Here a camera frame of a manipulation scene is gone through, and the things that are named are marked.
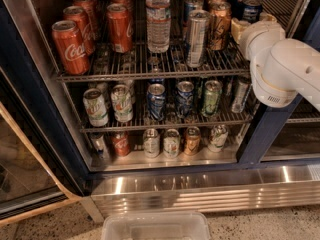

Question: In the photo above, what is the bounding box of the wire shelf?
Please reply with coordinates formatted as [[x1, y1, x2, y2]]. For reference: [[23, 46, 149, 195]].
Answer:
[[80, 85, 258, 133], [53, 0, 301, 84]]

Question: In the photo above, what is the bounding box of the blue Pepsi can middle shelf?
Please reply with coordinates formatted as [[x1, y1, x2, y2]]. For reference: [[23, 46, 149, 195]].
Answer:
[[147, 84, 166, 121]]

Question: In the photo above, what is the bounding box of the middle red cola can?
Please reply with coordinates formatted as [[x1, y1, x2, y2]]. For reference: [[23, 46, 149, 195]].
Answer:
[[111, 0, 133, 15]]

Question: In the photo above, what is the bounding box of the blue pepsi can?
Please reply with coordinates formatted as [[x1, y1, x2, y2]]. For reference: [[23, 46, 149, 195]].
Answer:
[[231, 0, 244, 20], [242, 0, 263, 23]]

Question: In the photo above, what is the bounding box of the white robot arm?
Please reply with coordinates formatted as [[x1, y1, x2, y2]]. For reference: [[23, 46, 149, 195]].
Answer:
[[231, 18, 320, 111]]

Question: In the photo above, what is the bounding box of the clear plastic bin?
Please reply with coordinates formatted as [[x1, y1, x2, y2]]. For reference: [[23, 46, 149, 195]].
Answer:
[[101, 212, 212, 240]]

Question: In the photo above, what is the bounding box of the front gold brown can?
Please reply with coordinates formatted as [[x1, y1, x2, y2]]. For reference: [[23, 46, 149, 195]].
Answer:
[[208, 2, 231, 51]]

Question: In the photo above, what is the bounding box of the white green 7UP can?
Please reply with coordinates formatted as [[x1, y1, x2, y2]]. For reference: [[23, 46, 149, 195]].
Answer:
[[83, 88, 109, 127]]

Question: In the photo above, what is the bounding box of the white can bottom right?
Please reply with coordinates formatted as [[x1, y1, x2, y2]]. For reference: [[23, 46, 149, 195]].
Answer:
[[208, 125, 228, 152]]

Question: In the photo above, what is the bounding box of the silver blue can bottom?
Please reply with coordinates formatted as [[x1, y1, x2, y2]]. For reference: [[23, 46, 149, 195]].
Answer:
[[89, 132, 110, 160]]

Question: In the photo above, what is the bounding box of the middle wire shelf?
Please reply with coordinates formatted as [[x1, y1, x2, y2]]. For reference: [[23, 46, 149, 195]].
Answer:
[[80, 85, 258, 133]]

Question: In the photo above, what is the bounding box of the top wire shelf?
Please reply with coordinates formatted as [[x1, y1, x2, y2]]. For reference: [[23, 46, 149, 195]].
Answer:
[[53, 0, 301, 84]]

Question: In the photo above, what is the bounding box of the silver can middle shelf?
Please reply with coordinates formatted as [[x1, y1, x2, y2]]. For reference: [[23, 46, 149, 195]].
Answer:
[[231, 76, 251, 113]]

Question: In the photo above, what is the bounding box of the front red Coca-Cola can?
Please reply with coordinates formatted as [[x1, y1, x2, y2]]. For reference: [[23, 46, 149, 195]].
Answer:
[[52, 20, 90, 75]]

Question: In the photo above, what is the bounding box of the gold can bottom shelf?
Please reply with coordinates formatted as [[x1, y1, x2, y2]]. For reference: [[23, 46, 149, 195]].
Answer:
[[183, 126, 201, 155]]

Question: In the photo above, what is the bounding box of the tall silver energy can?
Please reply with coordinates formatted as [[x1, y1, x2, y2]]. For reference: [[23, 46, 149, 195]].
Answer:
[[186, 10, 210, 68]]

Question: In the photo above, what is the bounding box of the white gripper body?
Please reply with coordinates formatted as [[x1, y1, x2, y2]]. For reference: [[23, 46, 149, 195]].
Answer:
[[239, 21, 286, 61]]

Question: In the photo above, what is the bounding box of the white can bottom shelf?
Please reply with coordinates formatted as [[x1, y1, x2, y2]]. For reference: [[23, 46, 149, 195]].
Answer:
[[143, 128, 160, 158]]

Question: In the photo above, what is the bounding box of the steel fridge base grille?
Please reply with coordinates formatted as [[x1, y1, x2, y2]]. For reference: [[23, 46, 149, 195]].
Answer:
[[81, 164, 320, 223]]

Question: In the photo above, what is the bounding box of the blue silver slim can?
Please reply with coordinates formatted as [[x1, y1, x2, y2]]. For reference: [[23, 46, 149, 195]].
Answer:
[[182, 0, 204, 30]]

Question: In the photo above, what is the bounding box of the clear plastic water bottle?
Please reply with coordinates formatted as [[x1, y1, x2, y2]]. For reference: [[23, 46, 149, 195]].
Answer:
[[145, 0, 171, 53]]

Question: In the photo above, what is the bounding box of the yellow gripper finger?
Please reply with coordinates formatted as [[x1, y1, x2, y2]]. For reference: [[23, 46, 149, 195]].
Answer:
[[259, 12, 277, 22], [231, 18, 250, 43]]

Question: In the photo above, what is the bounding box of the open glass fridge door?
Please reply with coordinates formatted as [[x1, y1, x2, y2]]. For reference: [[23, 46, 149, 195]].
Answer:
[[0, 0, 85, 225]]

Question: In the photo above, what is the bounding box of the red cola can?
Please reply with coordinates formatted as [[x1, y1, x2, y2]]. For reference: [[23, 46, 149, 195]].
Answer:
[[107, 3, 133, 53], [111, 0, 133, 15]]

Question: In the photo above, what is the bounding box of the front red cola can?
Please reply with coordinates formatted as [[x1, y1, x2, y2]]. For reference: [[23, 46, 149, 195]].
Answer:
[[107, 3, 133, 53]]

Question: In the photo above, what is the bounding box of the red can bottom shelf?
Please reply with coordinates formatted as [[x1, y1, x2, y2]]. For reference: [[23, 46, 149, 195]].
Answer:
[[111, 131, 130, 156]]

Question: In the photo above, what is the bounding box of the white green can bottom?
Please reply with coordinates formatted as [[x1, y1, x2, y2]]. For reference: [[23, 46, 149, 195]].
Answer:
[[163, 129, 180, 158]]

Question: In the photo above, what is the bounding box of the green can middle shelf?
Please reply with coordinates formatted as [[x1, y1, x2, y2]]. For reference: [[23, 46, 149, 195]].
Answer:
[[201, 80, 222, 117]]

